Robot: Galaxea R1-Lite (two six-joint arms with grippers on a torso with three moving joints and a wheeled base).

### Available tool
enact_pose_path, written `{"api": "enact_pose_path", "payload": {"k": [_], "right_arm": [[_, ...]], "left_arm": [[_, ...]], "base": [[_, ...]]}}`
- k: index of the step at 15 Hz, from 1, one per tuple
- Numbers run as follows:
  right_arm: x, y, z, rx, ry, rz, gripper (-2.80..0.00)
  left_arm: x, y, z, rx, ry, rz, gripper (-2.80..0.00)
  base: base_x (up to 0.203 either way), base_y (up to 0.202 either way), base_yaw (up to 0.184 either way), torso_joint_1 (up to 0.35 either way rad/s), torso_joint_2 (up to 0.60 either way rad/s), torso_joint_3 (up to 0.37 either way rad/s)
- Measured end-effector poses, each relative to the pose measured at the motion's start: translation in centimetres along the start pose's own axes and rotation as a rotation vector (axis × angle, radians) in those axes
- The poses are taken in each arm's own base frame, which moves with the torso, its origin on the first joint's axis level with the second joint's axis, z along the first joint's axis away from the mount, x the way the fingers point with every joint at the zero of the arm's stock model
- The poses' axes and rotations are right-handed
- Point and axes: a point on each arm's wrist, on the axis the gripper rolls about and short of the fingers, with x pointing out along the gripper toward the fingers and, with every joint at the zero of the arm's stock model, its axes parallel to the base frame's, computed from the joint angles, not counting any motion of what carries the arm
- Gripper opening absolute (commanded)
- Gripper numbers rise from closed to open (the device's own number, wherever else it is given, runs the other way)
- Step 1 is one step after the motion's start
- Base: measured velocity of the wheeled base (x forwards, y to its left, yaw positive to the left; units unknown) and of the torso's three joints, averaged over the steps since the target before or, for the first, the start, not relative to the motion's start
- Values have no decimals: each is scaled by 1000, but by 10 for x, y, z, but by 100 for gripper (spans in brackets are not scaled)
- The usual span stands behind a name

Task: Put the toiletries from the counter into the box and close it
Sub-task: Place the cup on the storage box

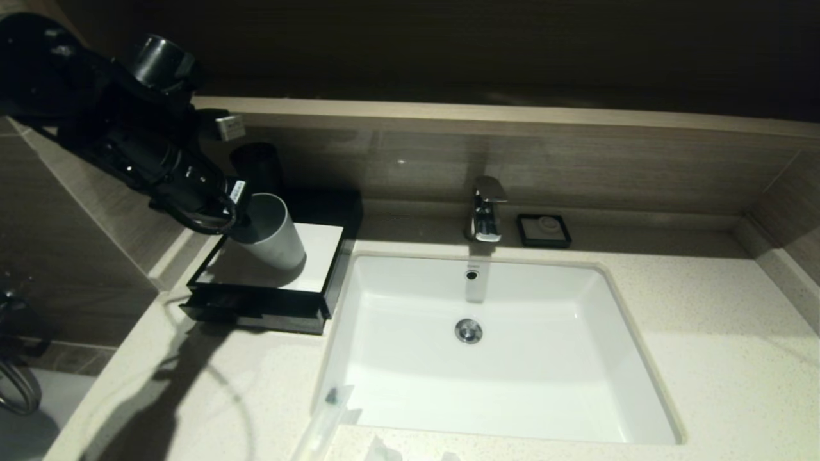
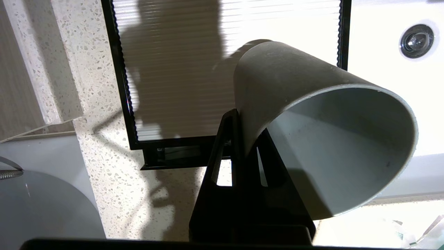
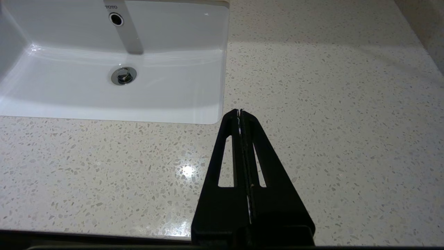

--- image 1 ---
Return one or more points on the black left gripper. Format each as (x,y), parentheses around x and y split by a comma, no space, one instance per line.
(230,198)

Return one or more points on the grey plastic cup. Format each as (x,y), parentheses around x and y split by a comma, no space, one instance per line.
(278,243)

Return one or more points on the glossy black box drawer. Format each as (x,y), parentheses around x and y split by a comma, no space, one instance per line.
(282,317)

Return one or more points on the black and orange left arm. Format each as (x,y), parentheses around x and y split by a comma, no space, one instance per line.
(128,134)

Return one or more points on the black box with white top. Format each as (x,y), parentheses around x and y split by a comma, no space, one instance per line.
(320,256)

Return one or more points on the black cup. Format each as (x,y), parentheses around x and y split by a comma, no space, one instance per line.
(259,166)

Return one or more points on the chrome faucet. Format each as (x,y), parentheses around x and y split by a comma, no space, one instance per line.
(485,211)

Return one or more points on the chrome sink drain plug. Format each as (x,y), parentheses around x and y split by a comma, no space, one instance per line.
(468,330)

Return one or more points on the black square soap dish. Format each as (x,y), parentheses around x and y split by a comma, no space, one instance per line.
(525,237)

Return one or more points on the round white soap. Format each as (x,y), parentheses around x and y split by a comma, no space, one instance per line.
(546,223)

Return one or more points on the white ceramic sink basin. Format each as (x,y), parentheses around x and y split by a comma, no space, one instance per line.
(512,384)

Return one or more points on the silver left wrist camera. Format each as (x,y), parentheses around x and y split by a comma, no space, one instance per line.
(229,128)

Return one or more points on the wooden wall ledge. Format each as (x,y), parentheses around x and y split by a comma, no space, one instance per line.
(512,121)

